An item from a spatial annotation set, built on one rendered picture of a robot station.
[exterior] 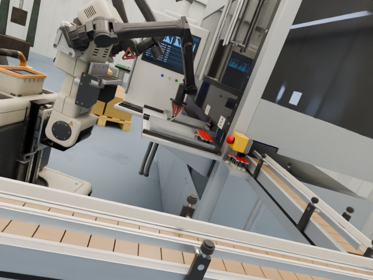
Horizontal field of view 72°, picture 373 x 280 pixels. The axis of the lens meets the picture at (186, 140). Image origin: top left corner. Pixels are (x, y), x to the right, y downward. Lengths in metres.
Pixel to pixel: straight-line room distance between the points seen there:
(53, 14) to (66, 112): 9.35
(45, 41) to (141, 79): 8.71
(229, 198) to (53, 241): 1.06
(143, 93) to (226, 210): 1.21
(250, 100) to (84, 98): 0.78
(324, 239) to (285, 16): 0.89
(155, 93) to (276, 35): 1.19
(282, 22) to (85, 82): 0.92
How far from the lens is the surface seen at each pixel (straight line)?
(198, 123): 1.88
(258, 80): 1.24
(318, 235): 0.86
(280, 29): 1.27
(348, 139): 1.57
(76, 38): 1.22
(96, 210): 0.51
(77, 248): 0.43
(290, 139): 1.38
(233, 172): 1.16
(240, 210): 1.45
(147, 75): 2.17
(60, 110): 1.44
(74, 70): 1.42
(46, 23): 10.74
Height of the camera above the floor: 1.22
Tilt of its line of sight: 14 degrees down
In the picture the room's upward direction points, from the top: 20 degrees clockwise
